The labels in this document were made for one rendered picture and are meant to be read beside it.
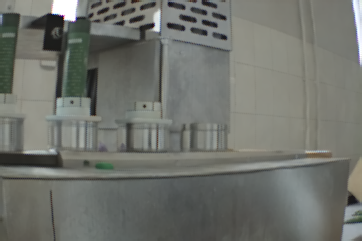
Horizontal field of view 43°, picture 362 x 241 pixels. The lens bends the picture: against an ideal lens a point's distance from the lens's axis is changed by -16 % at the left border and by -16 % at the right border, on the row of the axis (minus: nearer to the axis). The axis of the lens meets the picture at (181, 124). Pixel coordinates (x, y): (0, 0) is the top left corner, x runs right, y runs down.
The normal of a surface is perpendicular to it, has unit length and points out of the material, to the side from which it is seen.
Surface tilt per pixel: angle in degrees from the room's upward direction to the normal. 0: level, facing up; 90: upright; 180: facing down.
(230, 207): 90
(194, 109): 90
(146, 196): 90
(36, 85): 90
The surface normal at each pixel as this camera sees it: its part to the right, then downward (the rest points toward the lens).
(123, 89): -0.72, -0.03
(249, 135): 0.70, -0.01
